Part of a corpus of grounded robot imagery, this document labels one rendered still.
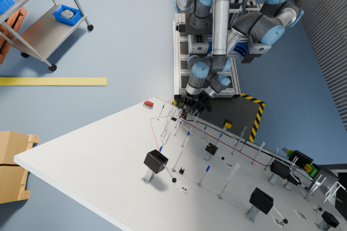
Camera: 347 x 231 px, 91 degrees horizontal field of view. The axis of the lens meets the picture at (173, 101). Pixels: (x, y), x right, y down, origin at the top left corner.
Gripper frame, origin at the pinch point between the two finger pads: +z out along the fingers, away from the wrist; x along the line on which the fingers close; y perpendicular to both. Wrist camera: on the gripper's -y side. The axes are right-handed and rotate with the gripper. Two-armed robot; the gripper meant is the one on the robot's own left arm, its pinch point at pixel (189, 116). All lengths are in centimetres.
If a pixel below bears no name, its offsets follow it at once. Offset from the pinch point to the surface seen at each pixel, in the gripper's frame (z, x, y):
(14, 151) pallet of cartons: 163, -71, 71
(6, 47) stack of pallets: 154, -240, 137
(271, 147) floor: -11, -10, -154
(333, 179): -35, 61, -37
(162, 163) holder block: -6, 50, 47
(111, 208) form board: 4, 58, 57
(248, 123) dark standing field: -12, -43, -133
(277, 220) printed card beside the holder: -12, 69, 5
